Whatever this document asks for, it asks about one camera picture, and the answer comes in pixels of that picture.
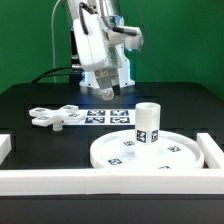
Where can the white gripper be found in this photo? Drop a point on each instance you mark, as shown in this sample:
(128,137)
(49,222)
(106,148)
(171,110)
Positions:
(96,53)

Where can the white round table top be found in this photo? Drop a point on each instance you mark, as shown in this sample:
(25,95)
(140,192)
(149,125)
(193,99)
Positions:
(120,150)

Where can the white cross-shaped table base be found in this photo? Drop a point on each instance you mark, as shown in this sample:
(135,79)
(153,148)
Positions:
(44,117)

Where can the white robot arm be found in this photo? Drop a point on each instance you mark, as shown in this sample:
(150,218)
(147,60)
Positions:
(108,12)

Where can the white marker sheet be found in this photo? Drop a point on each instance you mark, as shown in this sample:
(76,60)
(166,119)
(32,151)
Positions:
(108,117)

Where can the white U-shaped fence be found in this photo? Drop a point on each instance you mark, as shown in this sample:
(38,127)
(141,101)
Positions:
(101,181)

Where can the black camera stand pole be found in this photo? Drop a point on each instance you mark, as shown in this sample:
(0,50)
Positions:
(74,79)

